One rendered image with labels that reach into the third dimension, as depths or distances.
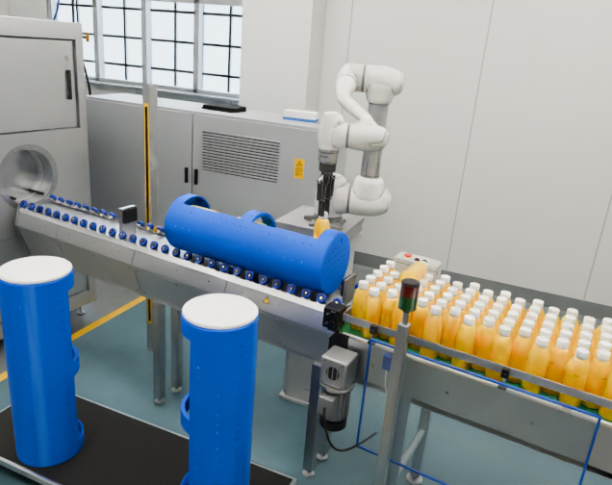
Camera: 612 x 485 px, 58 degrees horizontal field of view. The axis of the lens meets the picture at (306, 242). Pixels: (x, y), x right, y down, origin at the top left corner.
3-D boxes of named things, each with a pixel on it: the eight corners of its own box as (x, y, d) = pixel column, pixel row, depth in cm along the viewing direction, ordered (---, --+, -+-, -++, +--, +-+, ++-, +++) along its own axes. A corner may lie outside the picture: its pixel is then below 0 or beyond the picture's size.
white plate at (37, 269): (32, 288, 210) (32, 291, 210) (87, 265, 234) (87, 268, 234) (-20, 270, 220) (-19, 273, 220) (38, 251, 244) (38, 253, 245)
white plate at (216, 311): (244, 290, 223) (244, 293, 223) (175, 296, 212) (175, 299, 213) (267, 321, 199) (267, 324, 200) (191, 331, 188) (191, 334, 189)
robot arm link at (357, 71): (335, 70, 266) (364, 73, 264) (341, 55, 279) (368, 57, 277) (334, 95, 275) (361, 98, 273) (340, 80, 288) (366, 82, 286)
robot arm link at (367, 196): (348, 209, 307) (389, 214, 304) (345, 217, 292) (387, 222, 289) (365, 63, 280) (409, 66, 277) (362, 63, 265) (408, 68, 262)
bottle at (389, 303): (385, 342, 220) (391, 298, 214) (373, 333, 226) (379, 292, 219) (398, 338, 224) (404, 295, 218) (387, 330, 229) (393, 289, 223)
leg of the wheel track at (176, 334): (176, 386, 333) (176, 291, 312) (183, 390, 330) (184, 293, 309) (169, 391, 328) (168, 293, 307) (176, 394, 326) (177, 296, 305)
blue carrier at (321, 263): (202, 238, 299) (200, 187, 288) (348, 280, 260) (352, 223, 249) (165, 256, 277) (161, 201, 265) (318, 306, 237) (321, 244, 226)
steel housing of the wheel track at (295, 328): (59, 245, 363) (55, 194, 352) (359, 351, 266) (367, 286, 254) (18, 257, 340) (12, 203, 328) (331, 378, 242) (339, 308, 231)
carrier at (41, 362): (49, 476, 239) (97, 438, 264) (32, 291, 210) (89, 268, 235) (2, 453, 249) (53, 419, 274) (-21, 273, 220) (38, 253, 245)
